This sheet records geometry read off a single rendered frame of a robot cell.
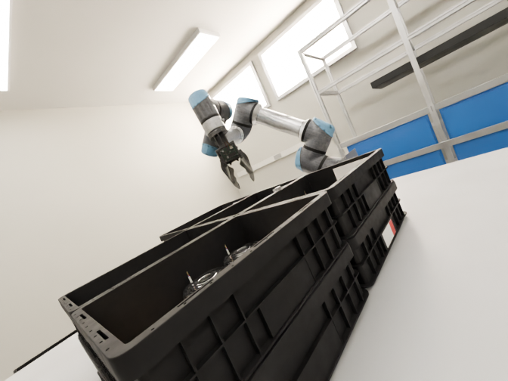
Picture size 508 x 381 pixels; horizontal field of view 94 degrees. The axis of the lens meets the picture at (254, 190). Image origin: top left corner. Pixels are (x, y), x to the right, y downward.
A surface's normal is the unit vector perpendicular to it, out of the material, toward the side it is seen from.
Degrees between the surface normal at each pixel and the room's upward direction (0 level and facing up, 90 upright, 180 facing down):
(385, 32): 90
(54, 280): 90
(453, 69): 90
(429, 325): 0
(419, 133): 90
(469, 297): 0
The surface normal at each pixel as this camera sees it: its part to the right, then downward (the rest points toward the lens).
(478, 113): -0.58, 0.31
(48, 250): 0.70, -0.26
